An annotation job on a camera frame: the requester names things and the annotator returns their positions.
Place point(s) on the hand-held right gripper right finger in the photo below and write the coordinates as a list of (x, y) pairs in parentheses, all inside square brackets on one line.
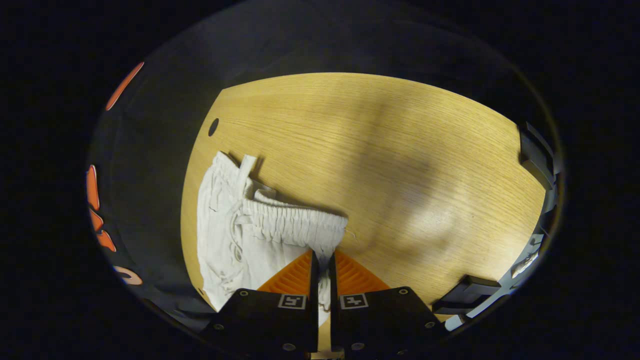
[(380, 320)]

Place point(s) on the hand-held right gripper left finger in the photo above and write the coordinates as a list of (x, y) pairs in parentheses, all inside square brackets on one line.
[(270, 320)]

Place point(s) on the black backdrop cloth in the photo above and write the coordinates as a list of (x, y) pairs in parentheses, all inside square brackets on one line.
[(150, 165)]

